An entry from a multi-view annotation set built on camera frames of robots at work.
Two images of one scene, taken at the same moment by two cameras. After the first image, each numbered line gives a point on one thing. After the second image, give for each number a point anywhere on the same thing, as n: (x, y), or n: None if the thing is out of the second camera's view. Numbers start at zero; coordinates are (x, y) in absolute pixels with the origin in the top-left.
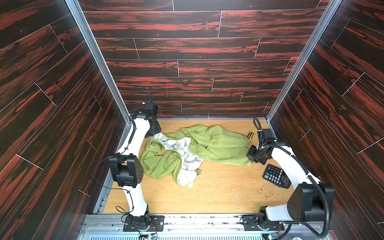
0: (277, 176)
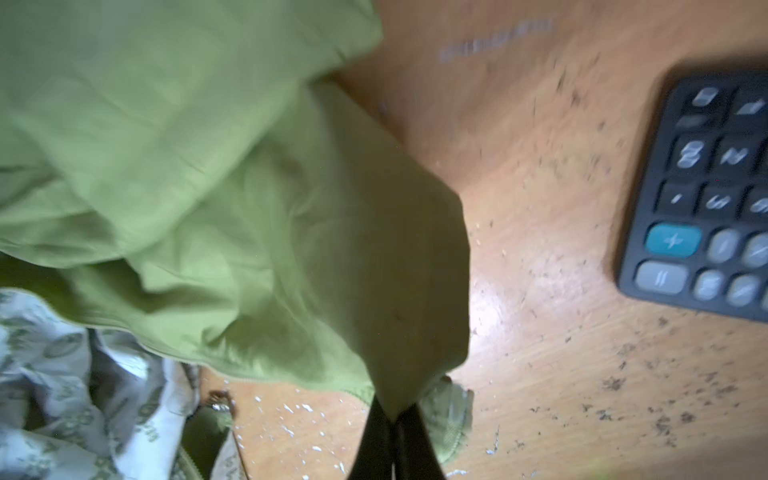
0: (699, 233)
